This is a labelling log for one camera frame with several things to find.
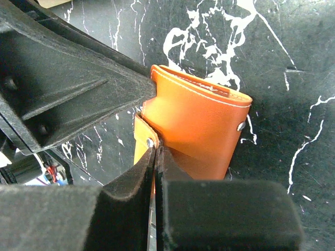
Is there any brown leather card holder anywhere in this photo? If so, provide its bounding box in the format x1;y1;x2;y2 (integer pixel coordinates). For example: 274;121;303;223
134;65;252;180

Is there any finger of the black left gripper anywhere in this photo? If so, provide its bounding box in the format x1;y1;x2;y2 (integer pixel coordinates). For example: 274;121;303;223
11;1;150;77
1;1;157;154

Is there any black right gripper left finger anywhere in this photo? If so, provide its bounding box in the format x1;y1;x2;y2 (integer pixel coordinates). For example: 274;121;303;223
1;148;155;250

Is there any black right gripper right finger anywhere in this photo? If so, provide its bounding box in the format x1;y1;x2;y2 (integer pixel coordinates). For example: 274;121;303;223
155;146;304;250

